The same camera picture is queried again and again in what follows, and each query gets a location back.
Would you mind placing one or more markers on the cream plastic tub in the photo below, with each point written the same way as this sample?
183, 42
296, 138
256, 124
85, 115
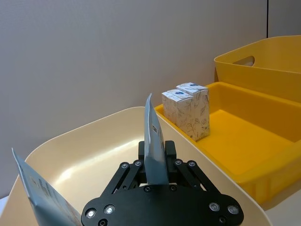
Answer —
94, 146

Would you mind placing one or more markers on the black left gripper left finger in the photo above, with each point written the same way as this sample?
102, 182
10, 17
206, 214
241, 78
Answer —
127, 175

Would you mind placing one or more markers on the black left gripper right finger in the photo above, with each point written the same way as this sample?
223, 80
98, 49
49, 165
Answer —
188, 173

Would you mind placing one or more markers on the shallow yellow plastic crate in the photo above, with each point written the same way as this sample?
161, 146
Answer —
247, 141

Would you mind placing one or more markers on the white leaf-print carton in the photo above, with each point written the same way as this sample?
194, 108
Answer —
203, 106
182, 117

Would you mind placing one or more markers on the blue-grey foil pouch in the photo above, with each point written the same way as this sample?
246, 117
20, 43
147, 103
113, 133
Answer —
154, 150
44, 195

